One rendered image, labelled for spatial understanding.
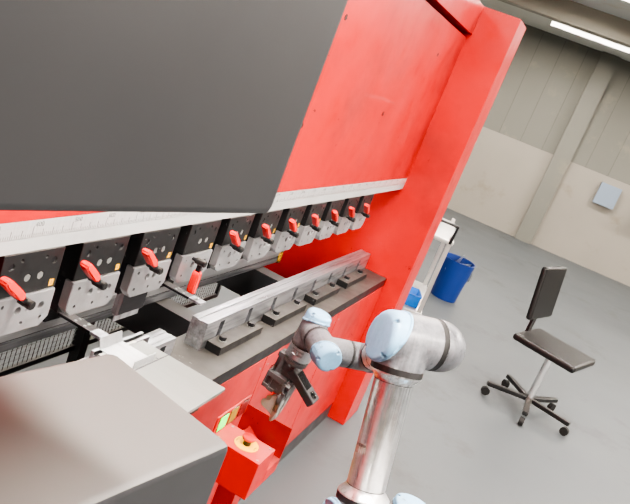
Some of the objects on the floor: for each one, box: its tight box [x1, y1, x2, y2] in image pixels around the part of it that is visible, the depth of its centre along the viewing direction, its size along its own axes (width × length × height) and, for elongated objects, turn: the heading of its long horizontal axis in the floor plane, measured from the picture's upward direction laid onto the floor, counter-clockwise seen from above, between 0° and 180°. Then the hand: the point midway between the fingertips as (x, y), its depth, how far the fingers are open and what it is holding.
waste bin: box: [431, 252, 476, 303], centre depth 716 cm, size 39×36×46 cm
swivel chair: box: [481, 266, 595, 436], centre depth 499 cm, size 66×66×104 cm
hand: (274, 418), depth 203 cm, fingers closed
